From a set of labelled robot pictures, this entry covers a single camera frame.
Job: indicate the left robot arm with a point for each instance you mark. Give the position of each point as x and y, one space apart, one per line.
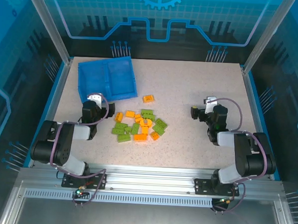
62 147

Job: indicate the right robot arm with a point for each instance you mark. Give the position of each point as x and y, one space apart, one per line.
244 157

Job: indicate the small green lego brick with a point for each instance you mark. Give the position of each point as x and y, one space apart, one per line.
128 129

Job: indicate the small orange lego brick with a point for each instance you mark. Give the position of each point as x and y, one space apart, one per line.
138 116

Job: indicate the blue plastic divided bin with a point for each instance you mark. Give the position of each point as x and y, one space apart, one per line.
116 75

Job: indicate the long orange lego brick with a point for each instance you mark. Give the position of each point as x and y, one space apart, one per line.
140 137

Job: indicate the round orange lego piece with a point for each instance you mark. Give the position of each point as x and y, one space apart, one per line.
148 125

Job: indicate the blue table border strip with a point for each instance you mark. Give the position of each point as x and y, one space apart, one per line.
275 177
27 163

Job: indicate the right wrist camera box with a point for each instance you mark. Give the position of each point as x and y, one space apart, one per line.
210 105

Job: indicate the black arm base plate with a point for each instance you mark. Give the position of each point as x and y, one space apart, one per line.
100 181
201 186

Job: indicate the aluminium table rail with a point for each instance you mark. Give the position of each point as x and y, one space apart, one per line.
148 179

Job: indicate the aluminium frame post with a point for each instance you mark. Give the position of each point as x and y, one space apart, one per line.
53 34
265 40

